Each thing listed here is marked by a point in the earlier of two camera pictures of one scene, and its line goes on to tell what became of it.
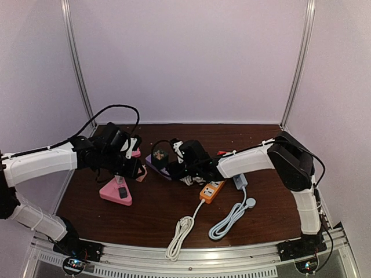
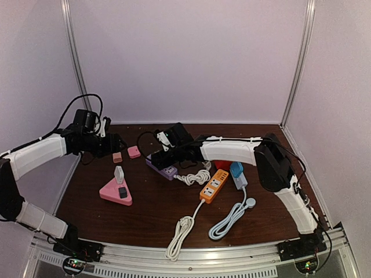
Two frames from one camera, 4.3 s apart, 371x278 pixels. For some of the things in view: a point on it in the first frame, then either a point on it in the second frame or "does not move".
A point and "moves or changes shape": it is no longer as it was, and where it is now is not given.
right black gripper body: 193,170 → 178,156
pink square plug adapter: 136,153 does not move
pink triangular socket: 110,191 does not move
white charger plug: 119,179 does not move
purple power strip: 163,171 does not move
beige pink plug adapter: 140,179 moves or changes shape
